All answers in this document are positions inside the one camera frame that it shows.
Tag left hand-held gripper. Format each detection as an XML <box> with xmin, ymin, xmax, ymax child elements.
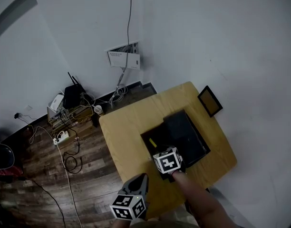
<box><xmin>109</xmin><ymin>173</ymin><xmax>150</xmax><ymax>221</ymax></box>

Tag black chair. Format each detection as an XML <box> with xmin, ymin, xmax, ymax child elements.
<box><xmin>0</xmin><ymin>142</ymin><xmax>15</xmax><ymax>171</ymax></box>

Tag light wooden table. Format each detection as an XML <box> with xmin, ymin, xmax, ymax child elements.
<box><xmin>98</xmin><ymin>81</ymin><xmax>238</xmax><ymax>219</ymax></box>

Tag looped black floor cable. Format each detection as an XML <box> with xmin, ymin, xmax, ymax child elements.
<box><xmin>63</xmin><ymin>127</ymin><xmax>84</xmax><ymax>175</ymax></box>

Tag red patterned cloth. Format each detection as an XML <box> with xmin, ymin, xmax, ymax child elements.
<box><xmin>0</xmin><ymin>166</ymin><xmax>24</xmax><ymax>178</ymax></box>

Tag bundle of white cables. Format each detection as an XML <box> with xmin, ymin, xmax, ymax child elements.
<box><xmin>97</xmin><ymin>66</ymin><xmax>129</xmax><ymax>109</ymax></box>

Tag long white floor cable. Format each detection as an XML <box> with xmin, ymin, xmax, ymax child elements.
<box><xmin>55</xmin><ymin>143</ymin><xmax>83</xmax><ymax>228</ymax></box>

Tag black box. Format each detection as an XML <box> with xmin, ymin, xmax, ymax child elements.
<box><xmin>140</xmin><ymin>109</ymin><xmax>212</xmax><ymax>182</ymax></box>

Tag black router with antennas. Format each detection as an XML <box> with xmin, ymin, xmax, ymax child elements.
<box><xmin>63</xmin><ymin>72</ymin><xmax>86</xmax><ymax>109</ymax></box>

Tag person's right forearm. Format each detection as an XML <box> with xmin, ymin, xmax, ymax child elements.
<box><xmin>171</xmin><ymin>171</ymin><xmax>234</xmax><ymax>228</ymax></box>

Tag black picture frame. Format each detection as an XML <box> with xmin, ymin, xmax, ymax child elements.
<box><xmin>197</xmin><ymin>85</ymin><xmax>223</xmax><ymax>118</ymax></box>

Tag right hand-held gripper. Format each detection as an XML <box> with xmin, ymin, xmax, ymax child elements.
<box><xmin>152</xmin><ymin>146</ymin><xmax>187</xmax><ymax>182</ymax></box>

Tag grey wall cable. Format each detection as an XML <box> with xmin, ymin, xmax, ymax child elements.
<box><xmin>126</xmin><ymin>0</ymin><xmax>134</xmax><ymax>48</ymax></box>

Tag white power strip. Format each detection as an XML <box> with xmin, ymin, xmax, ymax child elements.
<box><xmin>52</xmin><ymin>130</ymin><xmax>70</xmax><ymax>145</ymax></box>

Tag grey horizontal wall trim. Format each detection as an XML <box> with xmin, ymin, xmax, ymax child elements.
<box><xmin>0</xmin><ymin>0</ymin><xmax>39</xmax><ymax>44</ymax></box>

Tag dark grey folded cloth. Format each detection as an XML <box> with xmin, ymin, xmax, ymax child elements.
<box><xmin>163</xmin><ymin>110</ymin><xmax>208</xmax><ymax>166</ymax></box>

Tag white network device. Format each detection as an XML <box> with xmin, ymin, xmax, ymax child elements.
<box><xmin>49</xmin><ymin>93</ymin><xmax>65</xmax><ymax>112</ymax></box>

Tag open white wall cabinet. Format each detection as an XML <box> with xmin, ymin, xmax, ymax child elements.
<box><xmin>106</xmin><ymin>41</ymin><xmax>141</xmax><ymax>70</ymax></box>

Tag long black floor cable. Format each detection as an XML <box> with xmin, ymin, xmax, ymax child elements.
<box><xmin>23</xmin><ymin>177</ymin><xmax>67</xmax><ymax>228</ymax></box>

